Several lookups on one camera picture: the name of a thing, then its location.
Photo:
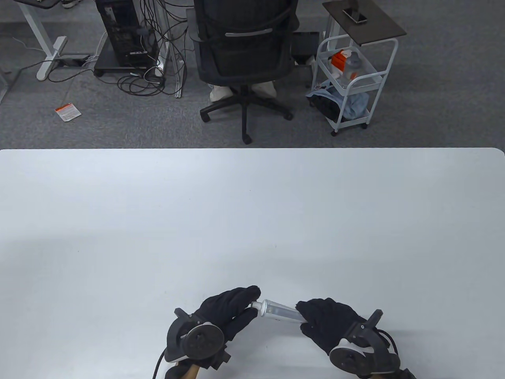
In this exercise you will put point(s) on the dark desktop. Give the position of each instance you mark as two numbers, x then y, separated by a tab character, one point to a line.
41	3

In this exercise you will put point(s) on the white desk leg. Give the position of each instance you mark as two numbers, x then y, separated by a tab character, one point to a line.
47	51

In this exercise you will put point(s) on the silver metal desk leg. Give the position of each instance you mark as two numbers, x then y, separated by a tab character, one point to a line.
178	85

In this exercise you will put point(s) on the orange box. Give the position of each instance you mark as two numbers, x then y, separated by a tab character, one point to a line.
338	61

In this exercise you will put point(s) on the light blue cloth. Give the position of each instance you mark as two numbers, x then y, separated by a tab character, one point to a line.
357	104

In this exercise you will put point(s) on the black box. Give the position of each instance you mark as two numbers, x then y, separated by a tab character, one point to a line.
303	45

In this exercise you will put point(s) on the black office chair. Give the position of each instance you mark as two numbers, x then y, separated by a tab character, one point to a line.
244	47

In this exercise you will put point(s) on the grey left wrist tracker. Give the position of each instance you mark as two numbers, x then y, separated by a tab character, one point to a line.
201	341

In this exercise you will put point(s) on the black computer tower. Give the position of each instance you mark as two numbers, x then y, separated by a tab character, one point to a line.
122	35

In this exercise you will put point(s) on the person's right hand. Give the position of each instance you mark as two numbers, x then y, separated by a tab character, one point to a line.
327	319

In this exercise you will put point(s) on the white power strip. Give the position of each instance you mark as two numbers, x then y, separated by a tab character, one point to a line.
159	65

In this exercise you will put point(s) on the black computer platform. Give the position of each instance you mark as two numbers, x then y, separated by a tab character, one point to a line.
106	61

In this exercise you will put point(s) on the clear plastic bottle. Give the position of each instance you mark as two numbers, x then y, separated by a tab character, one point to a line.
353	71

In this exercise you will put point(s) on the silver toothpaste tube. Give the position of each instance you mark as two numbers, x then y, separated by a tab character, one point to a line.
276	310

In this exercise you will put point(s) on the white rolling cart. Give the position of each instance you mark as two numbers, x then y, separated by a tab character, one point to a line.
353	123

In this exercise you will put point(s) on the black bag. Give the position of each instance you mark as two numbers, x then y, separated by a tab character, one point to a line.
327	106

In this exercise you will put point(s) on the black floor power strip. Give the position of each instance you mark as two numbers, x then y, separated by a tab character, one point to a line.
73	61

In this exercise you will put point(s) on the person's left hand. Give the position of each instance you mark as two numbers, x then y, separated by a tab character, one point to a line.
225	308

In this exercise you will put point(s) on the person's left forearm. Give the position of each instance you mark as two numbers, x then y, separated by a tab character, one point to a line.
192	373

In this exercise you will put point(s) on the orange and white paper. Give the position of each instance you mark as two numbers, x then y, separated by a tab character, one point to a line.
68	112

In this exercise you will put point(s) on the black phone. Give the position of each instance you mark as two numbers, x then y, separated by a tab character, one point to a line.
355	15

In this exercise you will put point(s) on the dark brown board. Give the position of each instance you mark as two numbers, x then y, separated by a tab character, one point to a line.
375	23

